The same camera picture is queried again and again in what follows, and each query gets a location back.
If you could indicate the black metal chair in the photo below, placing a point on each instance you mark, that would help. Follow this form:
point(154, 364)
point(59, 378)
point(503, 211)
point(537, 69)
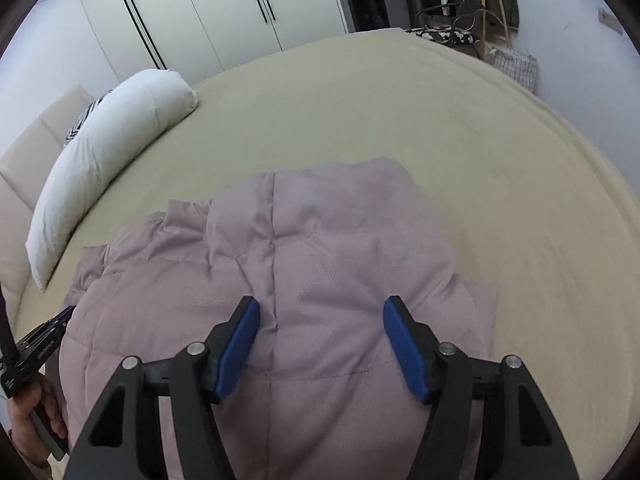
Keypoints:
point(445, 10)

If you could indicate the beige padded headboard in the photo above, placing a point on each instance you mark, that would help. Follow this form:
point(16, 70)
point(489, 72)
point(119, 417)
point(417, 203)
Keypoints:
point(25, 170)

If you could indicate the black and white striped pillow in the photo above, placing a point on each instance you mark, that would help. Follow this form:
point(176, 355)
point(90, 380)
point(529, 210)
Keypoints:
point(85, 117)

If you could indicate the wall switch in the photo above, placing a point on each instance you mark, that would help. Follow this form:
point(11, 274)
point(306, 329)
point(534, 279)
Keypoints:
point(610, 19)

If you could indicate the bed with olive sheet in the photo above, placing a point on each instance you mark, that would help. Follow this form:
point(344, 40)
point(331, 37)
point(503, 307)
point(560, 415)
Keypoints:
point(400, 110)

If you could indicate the white wardrobe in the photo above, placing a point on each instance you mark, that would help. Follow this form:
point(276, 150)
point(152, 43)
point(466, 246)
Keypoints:
point(200, 10)

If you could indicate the pink hooded down coat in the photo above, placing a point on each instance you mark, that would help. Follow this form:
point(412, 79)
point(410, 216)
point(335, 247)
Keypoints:
point(325, 260)

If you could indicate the checked laundry basket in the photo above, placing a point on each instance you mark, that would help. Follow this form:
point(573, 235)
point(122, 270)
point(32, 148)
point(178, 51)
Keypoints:
point(517, 67)

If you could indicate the floral seat cushion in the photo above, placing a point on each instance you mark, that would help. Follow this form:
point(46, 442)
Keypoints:
point(442, 36)

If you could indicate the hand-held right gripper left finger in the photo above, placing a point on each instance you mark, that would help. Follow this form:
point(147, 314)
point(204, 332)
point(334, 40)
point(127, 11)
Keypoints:
point(237, 350)

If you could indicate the person's left hand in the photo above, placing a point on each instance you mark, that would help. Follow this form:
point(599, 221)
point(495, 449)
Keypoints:
point(22, 435)

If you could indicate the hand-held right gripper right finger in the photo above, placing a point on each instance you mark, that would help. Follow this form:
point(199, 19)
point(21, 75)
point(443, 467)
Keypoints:
point(407, 350)

